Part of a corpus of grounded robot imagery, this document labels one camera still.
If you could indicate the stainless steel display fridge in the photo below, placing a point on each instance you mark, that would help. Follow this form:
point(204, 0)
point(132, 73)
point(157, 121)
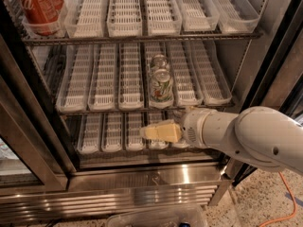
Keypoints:
point(44, 177)

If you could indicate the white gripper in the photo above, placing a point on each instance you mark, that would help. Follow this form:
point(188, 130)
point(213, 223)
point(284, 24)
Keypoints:
point(193, 127)

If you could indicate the middle wire shelf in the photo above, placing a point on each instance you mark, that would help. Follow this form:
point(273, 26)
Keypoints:
point(146, 109)

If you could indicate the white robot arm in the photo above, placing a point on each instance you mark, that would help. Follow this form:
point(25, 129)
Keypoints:
point(258, 136)

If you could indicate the green white 7up can front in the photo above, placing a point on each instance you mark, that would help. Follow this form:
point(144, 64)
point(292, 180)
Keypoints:
point(161, 88)

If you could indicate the clear plastic bin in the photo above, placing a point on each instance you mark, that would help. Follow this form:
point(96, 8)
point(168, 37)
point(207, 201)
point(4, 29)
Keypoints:
point(184, 215)

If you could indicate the open fridge door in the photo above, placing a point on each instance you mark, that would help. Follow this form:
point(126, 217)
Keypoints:
point(252, 65)

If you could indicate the top wire shelf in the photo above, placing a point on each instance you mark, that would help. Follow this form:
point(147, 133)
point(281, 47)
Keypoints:
point(214, 36)

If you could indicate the clear water bottle rear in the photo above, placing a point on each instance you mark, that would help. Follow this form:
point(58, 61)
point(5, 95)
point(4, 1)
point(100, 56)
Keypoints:
point(178, 115)

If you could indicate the wire shelf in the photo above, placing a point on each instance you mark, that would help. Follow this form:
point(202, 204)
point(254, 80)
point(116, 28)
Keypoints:
point(146, 109)
point(214, 36)

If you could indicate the red coca-cola can front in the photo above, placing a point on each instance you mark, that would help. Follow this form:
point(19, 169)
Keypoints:
point(42, 14)

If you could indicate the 7up can rear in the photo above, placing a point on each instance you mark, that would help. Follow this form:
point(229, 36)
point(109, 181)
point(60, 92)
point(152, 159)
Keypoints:
point(159, 61)

